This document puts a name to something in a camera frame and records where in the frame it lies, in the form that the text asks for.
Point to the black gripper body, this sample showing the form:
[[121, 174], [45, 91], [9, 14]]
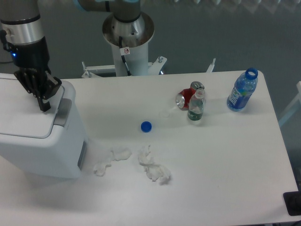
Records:
[[30, 56]]

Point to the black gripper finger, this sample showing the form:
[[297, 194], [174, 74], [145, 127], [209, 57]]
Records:
[[31, 81], [47, 90]]

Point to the white trash can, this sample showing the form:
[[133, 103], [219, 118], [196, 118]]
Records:
[[51, 143]]

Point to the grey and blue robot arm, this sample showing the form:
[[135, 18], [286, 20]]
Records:
[[22, 36]]

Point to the blue bottle cap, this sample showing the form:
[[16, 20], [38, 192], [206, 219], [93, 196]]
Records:
[[146, 126]]

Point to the crushed red soda can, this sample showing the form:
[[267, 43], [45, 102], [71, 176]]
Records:
[[182, 99]]

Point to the crumpled white tissue left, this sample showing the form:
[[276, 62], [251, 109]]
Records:
[[115, 154]]

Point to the crumpled white tissue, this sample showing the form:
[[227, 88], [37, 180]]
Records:
[[115, 154], [154, 171]]

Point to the crumpled white tissue right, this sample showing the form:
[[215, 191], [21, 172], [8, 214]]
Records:
[[154, 171]]

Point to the small clear green-label bottle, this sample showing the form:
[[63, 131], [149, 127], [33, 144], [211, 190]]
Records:
[[196, 105]]

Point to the blue plastic bottle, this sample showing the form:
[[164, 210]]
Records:
[[244, 87]]

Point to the white furniture at right edge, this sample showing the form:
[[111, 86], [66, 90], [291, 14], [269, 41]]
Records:
[[291, 108]]

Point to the black device at edge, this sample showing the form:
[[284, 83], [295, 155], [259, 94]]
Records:
[[293, 203]]

